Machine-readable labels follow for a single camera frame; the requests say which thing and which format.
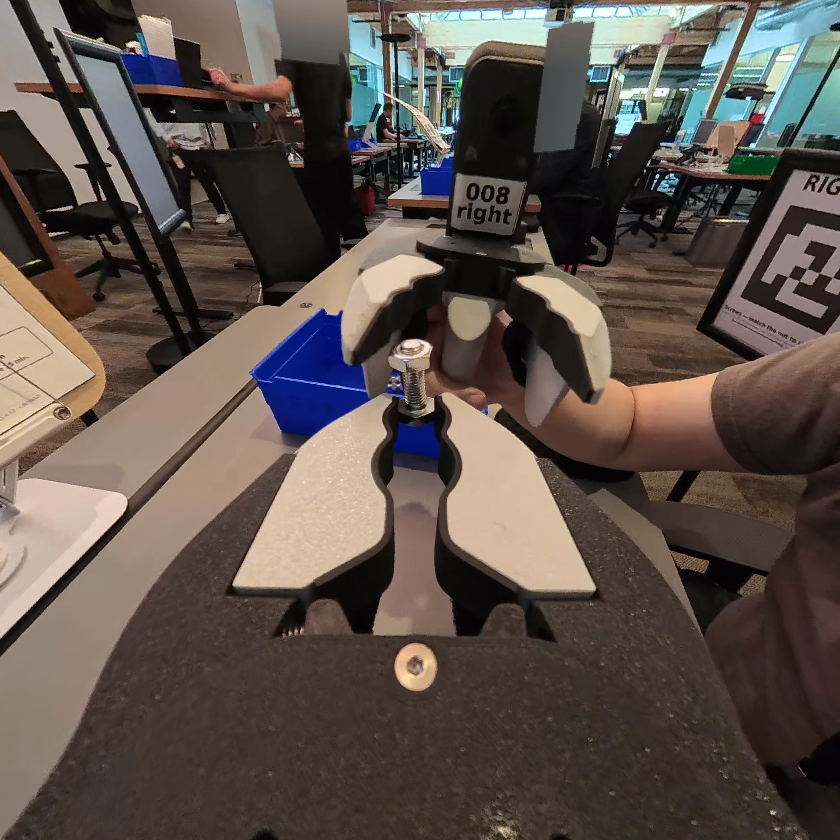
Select wooden-top standing desk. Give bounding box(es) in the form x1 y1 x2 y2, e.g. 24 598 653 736
14 82 277 126

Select black box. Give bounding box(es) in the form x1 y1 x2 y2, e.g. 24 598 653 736
174 38 204 89

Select black framed marker sign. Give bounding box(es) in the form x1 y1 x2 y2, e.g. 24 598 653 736
697 149 840 361

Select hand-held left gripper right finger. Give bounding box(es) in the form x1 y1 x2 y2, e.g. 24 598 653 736
437 392 598 601

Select blue storage bins on desk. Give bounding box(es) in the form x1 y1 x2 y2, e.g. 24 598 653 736
121 52 185 88

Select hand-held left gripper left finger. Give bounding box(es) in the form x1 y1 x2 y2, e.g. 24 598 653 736
233 395 403 601

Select black wheeled office chair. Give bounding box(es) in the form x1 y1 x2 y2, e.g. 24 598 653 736
0 110 161 303

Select black framed blank sign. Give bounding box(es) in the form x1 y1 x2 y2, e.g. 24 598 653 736
54 29 189 237

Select printed instruction sheet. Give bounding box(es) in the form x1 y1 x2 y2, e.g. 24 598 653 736
0 285 96 437

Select black mesh office chair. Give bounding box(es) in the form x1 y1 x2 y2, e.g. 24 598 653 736
202 143 342 308

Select black easel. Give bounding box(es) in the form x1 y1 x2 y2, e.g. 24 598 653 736
10 0 234 375

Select grey trash can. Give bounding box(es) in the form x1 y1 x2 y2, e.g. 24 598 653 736
686 217 750 266

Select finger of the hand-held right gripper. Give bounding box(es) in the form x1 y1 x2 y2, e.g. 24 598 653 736
341 252 448 401
504 272 614 427

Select person's right hand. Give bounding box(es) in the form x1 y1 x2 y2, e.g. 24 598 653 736
423 305 527 424

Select brown wooden board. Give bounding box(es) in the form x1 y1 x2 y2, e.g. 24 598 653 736
0 154 96 322

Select large silver hex bolt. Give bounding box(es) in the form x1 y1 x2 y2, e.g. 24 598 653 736
387 340 432 416

